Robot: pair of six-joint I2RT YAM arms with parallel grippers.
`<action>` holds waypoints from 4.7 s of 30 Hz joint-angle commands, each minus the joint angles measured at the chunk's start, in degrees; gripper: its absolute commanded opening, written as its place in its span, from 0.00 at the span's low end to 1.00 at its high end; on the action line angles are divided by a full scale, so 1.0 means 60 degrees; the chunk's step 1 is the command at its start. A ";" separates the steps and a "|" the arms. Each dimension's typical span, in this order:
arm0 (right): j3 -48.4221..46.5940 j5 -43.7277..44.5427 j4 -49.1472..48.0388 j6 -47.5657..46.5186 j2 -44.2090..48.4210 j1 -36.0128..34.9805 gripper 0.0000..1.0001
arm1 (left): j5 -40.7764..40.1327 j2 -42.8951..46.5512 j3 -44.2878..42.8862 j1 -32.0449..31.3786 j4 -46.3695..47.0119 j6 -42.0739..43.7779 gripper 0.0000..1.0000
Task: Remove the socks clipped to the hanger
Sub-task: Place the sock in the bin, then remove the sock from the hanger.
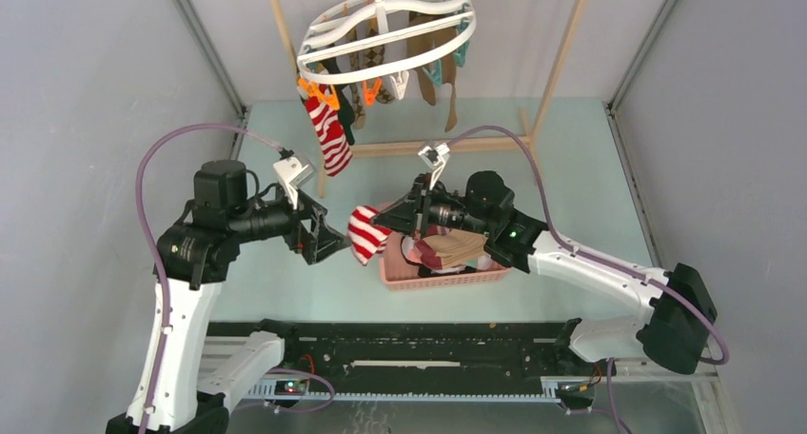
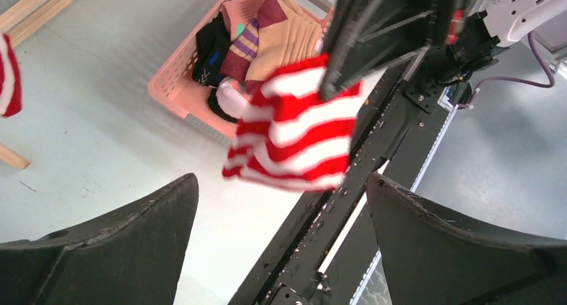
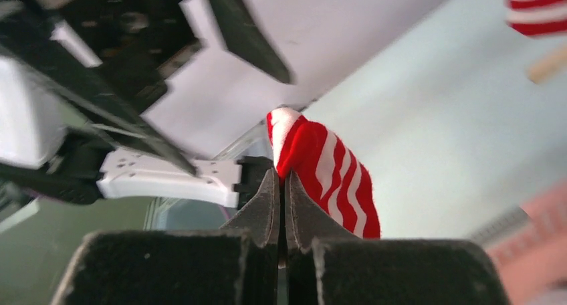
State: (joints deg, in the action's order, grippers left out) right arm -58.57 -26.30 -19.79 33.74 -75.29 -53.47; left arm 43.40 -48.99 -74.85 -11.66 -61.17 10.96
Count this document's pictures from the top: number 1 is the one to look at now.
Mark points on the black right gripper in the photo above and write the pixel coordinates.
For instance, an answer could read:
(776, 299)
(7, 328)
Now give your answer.
(418, 204)

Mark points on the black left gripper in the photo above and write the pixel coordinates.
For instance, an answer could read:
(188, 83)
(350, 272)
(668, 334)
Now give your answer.
(322, 239)

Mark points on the red white striped sock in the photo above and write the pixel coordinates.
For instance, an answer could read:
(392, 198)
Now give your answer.
(331, 137)
(366, 239)

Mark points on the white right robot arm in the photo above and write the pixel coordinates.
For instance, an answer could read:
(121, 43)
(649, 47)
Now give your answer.
(670, 312)

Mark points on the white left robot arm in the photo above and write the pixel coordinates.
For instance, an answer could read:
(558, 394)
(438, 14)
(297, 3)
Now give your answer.
(172, 397)

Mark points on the wooden hanger rack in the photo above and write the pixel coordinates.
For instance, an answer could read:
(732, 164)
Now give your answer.
(430, 76)

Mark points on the white oval clip hanger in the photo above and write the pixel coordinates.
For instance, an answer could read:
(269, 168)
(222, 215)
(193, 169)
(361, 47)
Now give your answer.
(341, 30)

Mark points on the pink plastic basket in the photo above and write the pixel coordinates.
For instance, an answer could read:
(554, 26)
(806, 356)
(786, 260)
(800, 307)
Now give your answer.
(398, 275)

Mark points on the brown argyle sock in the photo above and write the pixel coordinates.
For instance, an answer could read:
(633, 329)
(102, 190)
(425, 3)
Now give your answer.
(364, 59)

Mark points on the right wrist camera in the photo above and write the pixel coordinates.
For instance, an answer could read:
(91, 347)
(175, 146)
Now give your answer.
(436, 157)

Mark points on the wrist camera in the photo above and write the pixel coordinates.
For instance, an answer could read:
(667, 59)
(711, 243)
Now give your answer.
(292, 172)
(436, 157)

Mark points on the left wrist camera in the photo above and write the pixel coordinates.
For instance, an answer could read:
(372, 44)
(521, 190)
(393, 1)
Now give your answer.
(292, 172)

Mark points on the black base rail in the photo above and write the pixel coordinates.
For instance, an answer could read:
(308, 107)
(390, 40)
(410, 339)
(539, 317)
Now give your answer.
(421, 359)

